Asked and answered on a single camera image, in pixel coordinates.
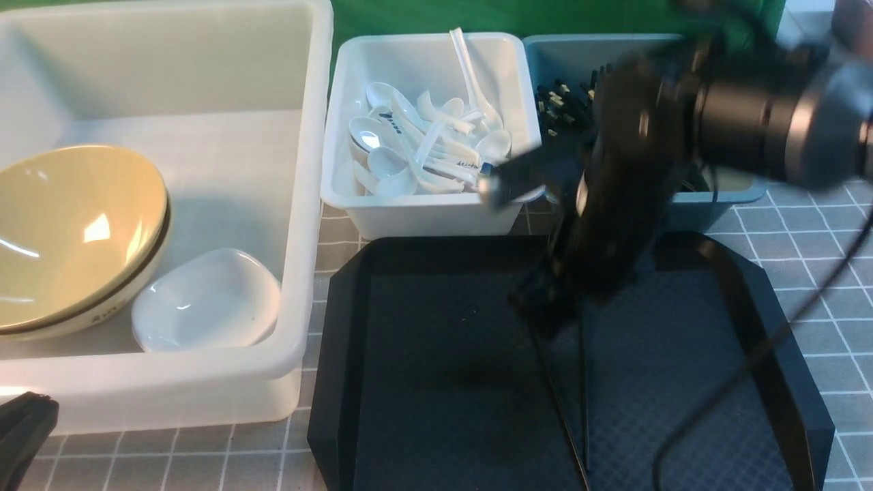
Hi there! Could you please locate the black serving tray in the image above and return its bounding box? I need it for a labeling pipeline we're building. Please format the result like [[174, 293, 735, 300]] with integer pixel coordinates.
[[308, 232, 835, 491]]

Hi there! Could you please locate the white spoon blue handle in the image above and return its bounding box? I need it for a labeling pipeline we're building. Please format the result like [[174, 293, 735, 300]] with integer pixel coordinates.
[[447, 160, 492, 175]]

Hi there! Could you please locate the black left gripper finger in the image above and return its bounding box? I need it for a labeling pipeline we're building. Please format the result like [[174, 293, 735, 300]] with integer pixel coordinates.
[[1, 392, 59, 490]]

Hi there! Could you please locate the white square dish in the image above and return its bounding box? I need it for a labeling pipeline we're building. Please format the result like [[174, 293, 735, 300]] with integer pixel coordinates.
[[131, 248, 281, 353]]

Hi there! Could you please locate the yellow noodle bowl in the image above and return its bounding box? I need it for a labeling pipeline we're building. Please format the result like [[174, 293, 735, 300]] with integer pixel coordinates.
[[1, 145, 169, 333]]

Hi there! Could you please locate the green cloth backdrop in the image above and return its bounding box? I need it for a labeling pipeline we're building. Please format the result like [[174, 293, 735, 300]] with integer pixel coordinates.
[[0, 0, 788, 83]]

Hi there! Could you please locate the black cable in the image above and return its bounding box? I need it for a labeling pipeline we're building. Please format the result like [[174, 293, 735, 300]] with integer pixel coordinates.
[[651, 205, 873, 491]]

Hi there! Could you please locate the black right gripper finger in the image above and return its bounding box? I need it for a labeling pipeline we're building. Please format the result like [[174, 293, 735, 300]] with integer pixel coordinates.
[[477, 147, 580, 209]]

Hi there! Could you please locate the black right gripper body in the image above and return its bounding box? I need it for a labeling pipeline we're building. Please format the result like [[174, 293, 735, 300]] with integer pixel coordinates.
[[510, 53, 694, 338]]

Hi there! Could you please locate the white soup spoon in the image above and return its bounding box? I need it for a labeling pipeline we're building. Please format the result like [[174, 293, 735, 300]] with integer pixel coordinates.
[[349, 116, 441, 198]]

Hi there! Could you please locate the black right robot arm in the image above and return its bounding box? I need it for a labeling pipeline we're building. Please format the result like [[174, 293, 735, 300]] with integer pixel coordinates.
[[478, 34, 871, 336]]

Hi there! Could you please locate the yellow bowl in tub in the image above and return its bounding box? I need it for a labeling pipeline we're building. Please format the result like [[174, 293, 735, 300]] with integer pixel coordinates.
[[1, 198, 173, 341]]

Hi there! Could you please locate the large white plastic tub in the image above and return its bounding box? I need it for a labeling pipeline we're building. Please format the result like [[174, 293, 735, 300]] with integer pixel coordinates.
[[2, 1, 333, 434]]

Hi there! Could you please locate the white plastic spoon bin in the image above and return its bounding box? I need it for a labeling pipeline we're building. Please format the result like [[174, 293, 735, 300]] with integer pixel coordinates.
[[321, 32, 542, 240]]

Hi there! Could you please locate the grey checkered tablecloth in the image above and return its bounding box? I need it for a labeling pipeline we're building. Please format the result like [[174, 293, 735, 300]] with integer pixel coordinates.
[[0, 100, 873, 491]]

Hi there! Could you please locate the pile of black chopsticks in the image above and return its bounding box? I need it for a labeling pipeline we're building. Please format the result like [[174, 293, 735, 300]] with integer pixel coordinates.
[[534, 64, 613, 137]]

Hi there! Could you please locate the long white ladle spoon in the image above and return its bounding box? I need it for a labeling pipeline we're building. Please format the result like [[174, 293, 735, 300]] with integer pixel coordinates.
[[449, 27, 504, 132]]

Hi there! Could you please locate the blue plastic chopstick bin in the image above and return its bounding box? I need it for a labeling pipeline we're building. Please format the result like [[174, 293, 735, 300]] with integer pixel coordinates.
[[522, 33, 767, 232]]

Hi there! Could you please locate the pile of white spoons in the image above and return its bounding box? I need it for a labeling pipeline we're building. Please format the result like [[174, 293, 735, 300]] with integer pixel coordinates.
[[347, 82, 512, 195]]

